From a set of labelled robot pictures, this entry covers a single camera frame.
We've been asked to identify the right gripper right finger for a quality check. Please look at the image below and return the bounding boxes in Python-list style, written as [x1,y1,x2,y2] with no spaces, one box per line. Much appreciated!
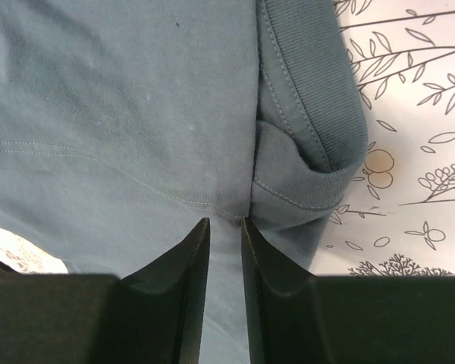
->
[241,220,455,363]

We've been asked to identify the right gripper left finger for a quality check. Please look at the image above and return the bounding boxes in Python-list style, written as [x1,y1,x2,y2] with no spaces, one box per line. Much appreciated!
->
[0,218,210,363]

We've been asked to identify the dark blue-grey t-shirt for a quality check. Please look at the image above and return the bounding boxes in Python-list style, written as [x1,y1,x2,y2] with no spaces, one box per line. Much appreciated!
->
[0,1,367,363]

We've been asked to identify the floral patterned table mat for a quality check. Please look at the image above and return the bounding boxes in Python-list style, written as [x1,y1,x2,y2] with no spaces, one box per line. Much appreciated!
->
[0,0,455,278]

